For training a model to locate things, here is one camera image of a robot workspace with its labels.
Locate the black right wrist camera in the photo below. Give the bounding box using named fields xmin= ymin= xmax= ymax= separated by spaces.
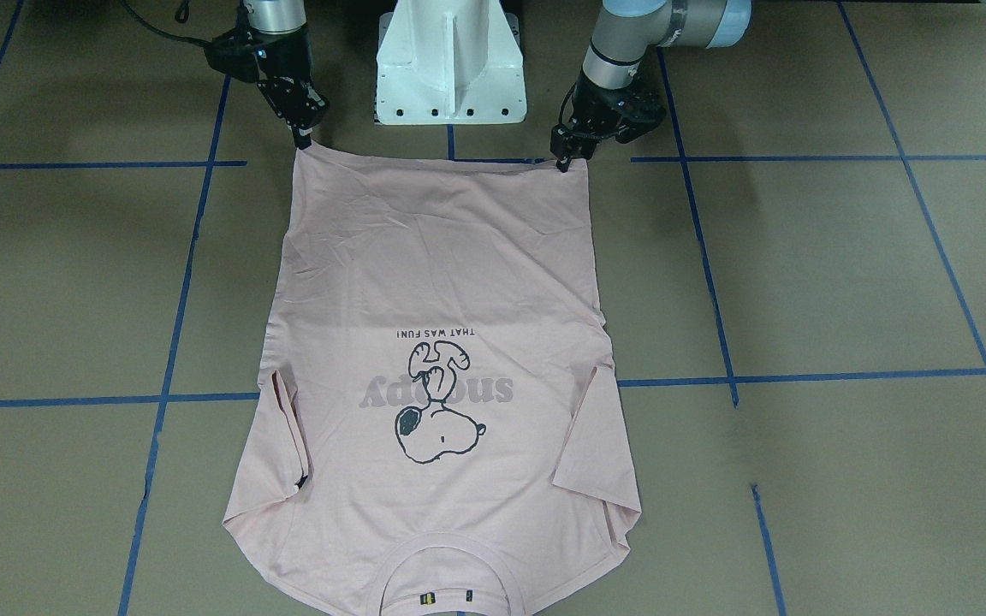
xmin=204 ymin=28 xmax=259 ymax=83

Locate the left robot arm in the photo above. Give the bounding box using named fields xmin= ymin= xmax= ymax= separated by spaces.
xmin=550 ymin=1 xmax=752 ymax=173

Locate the pink Snoopy t-shirt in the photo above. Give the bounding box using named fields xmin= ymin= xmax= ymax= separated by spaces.
xmin=223 ymin=145 xmax=642 ymax=615

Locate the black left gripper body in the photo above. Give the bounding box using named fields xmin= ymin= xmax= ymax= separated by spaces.
xmin=563 ymin=74 xmax=668 ymax=144

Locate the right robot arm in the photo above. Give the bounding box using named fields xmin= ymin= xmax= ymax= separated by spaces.
xmin=242 ymin=1 xmax=330 ymax=151

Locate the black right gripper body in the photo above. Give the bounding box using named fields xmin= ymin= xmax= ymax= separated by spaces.
xmin=252 ymin=24 xmax=316 ymax=102

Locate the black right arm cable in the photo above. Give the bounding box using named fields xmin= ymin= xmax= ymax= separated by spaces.
xmin=121 ymin=0 xmax=241 ymax=48

